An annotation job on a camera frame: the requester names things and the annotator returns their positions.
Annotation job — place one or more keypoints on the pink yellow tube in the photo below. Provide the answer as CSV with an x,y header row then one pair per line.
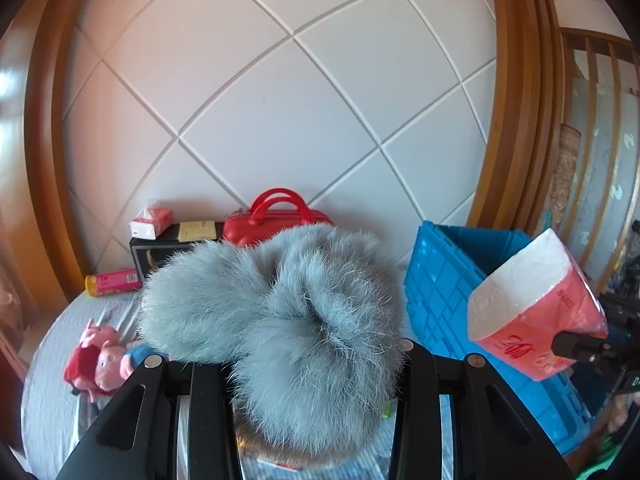
x,y
112,281

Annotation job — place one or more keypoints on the pig plush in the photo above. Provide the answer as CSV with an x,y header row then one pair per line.
x,y
114,360
82,366

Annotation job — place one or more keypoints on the wooden slatted screen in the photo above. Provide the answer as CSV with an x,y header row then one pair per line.
x,y
595,135

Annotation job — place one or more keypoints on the person's right hand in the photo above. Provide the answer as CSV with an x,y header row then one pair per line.
x,y
620,412

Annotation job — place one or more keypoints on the red bear suitcase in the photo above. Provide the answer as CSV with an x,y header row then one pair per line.
x,y
280,225

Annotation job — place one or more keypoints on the grey fluffy fur item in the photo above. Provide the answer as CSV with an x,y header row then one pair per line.
x,y
280,320

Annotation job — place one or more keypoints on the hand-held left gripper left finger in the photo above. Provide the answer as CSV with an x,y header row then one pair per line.
x,y
210,410

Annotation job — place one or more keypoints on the blue plastic crate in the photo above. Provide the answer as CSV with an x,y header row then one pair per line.
x,y
440,300

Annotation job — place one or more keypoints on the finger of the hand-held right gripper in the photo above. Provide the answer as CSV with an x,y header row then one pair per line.
x,y
580,347

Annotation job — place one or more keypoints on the pig plush in blue shirt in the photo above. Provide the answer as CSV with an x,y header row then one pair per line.
x,y
114,360

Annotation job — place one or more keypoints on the black gift box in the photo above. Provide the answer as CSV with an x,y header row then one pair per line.
x,y
150,249

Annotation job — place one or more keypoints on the flat yellow box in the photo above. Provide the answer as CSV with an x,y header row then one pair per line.
x,y
197,231

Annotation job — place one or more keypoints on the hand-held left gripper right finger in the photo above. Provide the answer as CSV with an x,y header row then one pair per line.
x,y
420,410

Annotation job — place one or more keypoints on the white padded headboard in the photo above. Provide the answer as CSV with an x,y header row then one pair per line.
x,y
275,85

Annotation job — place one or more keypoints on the pink floral tissue pack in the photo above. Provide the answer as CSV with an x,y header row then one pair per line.
x,y
525,320

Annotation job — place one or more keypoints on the small red white tissue pack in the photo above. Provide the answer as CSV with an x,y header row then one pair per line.
x,y
150,220

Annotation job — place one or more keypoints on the curved wooden headboard post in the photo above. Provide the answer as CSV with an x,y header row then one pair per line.
x,y
60,135
520,85

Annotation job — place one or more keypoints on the green plastic item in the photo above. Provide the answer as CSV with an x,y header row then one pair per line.
x,y
597,460

